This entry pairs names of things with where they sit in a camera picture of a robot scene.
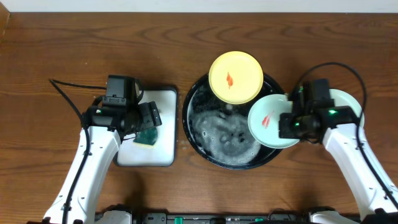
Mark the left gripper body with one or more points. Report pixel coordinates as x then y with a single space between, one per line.
148 115

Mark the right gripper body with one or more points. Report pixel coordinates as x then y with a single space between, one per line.
296 126

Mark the green sponge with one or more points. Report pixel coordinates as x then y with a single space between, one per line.
147 137

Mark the light green plate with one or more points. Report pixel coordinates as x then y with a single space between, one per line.
345 99
263 121

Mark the yellow plate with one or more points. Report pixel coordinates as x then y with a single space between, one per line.
236 77

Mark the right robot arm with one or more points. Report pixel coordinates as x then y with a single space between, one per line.
339 131

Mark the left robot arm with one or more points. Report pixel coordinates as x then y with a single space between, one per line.
112 132

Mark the white rectangular sponge tray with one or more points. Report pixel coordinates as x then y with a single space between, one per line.
161 149

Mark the round black tray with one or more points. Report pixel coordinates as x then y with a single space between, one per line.
219 131

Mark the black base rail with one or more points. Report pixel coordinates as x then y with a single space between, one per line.
117 216

